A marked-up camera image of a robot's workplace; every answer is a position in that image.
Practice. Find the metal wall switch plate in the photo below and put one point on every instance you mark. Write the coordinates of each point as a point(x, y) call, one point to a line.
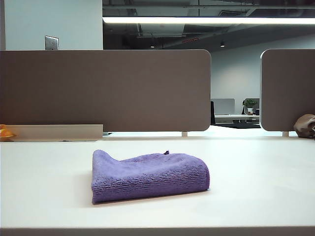
point(51, 43)

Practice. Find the grey background partition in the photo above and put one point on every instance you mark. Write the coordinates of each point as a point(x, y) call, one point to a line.
point(223, 106)

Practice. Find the purple microfibre cloth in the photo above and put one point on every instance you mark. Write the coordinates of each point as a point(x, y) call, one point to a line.
point(147, 179)

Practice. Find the green potted plant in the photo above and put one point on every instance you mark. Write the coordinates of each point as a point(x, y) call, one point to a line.
point(250, 103)

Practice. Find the wide brown desk divider panel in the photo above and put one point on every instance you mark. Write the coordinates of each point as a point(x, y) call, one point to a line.
point(110, 93)

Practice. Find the white divider panel bracket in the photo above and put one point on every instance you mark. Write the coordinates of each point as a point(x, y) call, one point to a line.
point(285, 134)
point(184, 134)

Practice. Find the white background desk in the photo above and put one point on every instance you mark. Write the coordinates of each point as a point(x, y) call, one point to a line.
point(226, 116)

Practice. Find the crumpled brown cloth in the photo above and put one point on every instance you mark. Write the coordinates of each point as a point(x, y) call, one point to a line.
point(304, 126)

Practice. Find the long ceiling light strip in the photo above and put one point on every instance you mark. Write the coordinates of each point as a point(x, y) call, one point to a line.
point(209, 20)

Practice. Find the small ceiling spot lamp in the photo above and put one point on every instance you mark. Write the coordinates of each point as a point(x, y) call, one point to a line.
point(222, 44)

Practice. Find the narrow brown desk divider panel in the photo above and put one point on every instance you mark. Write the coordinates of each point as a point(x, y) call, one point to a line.
point(288, 86)

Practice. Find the dark mug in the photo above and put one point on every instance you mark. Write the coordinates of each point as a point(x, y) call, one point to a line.
point(257, 111)

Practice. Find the orange yellow cloth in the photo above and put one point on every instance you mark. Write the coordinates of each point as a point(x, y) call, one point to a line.
point(6, 132)

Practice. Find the red ceiling sign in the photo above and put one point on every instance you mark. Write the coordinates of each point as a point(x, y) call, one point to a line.
point(190, 40)

